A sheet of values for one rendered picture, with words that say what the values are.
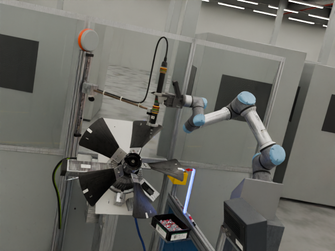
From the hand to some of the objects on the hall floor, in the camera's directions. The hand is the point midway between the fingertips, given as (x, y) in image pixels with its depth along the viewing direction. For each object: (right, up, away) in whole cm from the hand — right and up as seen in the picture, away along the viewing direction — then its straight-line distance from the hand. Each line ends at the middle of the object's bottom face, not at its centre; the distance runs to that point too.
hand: (154, 92), depth 236 cm
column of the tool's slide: (-85, -140, +76) cm, 180 cm away
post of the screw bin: (-10, -165, +31) cm, 168 cm away
